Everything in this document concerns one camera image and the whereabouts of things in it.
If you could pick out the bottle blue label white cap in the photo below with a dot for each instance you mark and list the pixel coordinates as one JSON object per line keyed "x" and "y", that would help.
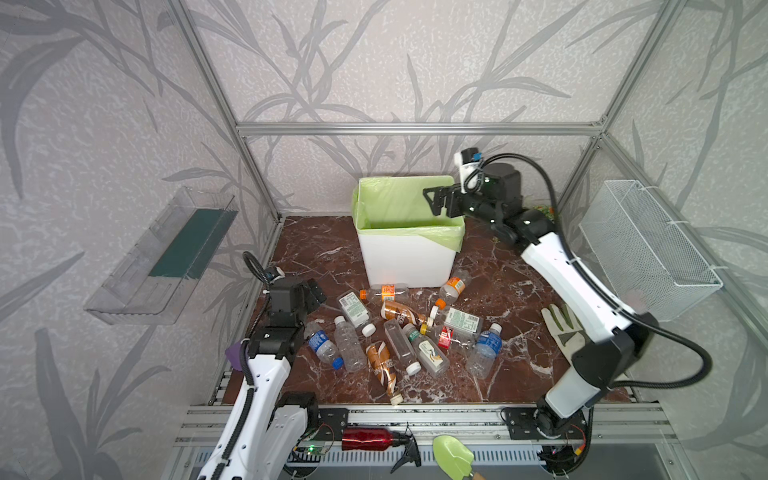
{"x": 485, "y": 351}

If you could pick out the green circuit board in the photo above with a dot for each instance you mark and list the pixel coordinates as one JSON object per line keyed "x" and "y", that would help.
{"x": 310, "y": 453}

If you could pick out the potted flower white pot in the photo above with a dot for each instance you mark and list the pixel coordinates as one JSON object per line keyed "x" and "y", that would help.
{"x": 547, "y": 211}

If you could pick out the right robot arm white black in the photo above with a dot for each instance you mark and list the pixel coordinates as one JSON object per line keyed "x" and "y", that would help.
{"x": 618, "y": 334}

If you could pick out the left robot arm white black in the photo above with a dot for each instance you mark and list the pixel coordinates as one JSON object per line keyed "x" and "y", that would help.
{"x": 264, "y": 424}

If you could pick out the white grey work glove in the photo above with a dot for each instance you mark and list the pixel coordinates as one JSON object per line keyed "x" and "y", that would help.
{"x": 566, "y": 330}

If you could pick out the small bottle red label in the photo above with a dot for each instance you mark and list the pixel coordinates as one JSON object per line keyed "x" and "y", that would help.
{"x": 447, "y": 338}

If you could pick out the small bottle orange label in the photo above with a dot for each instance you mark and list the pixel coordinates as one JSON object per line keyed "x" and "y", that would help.
{"x": 385, "y": 292}

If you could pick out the purple pink brush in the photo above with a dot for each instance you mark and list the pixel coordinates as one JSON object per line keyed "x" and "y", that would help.
{"x": 233, "y": 355}

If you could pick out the brown tea bottle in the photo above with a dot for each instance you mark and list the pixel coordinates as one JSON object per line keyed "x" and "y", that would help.
{"x": 403, "y": 314}

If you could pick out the clear square bottle white cap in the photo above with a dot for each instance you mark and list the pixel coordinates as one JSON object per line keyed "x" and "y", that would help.
{"x": 402, "y": 347}

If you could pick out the clear bottle blue cap label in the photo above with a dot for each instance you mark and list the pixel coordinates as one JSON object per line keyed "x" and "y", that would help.
{"x": 322, "y": 346}

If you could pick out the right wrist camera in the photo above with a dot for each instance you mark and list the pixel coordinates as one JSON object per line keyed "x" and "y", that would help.
{"x": 468, "y": 163}

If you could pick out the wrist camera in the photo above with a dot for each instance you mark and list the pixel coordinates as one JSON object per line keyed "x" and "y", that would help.
{"x": 468, "y": 163}
{"x": 273, "y": 273}

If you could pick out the brown label crushed bottle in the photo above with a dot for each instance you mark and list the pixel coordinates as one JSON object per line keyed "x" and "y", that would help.
{"x": 380, "y": 360}

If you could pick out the bottle white label green band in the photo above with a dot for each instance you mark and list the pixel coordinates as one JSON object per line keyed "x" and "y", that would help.
{"x": 432, "y": 359}

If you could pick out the white bin with green liner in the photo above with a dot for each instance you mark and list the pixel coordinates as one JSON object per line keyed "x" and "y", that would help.
{"x": 401, "y": 241}

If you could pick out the bottle orange label orange cap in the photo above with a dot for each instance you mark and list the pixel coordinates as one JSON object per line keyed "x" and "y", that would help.
{"x": 452, "y": 289}

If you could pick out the green plastic trowel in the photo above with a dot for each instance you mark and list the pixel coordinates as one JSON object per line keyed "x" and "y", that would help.
{"x": 454, "y": 458}

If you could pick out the clear acrylic wall shelf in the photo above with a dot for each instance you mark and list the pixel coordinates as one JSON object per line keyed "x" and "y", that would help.
{"x": 152, "y": 284}

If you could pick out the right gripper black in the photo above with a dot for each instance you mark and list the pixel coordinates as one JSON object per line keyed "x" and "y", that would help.
{"x": 453, "y": 201}

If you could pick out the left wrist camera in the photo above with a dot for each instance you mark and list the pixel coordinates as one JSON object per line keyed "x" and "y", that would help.
{"x": 273, "y": 273}

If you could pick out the white wire mesh basket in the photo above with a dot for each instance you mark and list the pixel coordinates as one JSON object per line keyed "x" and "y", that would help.
{"x": 648, "y": 260}

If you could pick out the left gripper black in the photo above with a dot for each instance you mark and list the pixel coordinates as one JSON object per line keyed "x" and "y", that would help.
{"x": 306, "y": 294}

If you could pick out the red spray bottle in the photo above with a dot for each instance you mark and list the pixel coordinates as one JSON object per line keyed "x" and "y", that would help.
{"x": 378, "y": 439}

